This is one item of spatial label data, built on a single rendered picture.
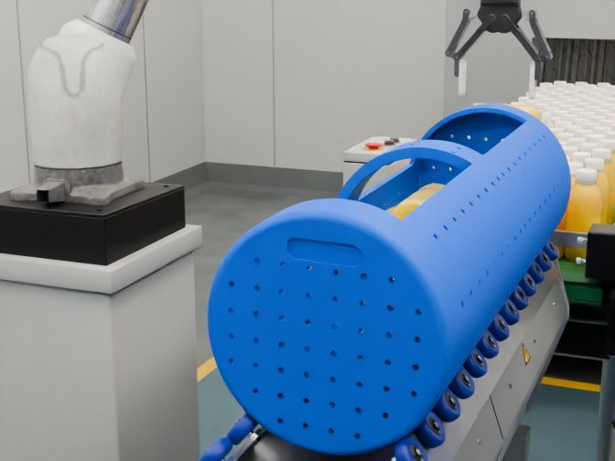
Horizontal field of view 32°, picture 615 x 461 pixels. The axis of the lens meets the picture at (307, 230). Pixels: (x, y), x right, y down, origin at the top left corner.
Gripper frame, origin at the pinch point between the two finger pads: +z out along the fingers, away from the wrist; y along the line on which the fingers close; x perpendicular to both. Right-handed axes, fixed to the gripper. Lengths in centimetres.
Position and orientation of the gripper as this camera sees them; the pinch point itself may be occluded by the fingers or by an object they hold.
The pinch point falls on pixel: (496, 91)
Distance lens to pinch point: 213.5
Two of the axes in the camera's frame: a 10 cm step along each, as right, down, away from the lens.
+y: 9.3, 0.9, -3.6
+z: 0.0, 9.7, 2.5
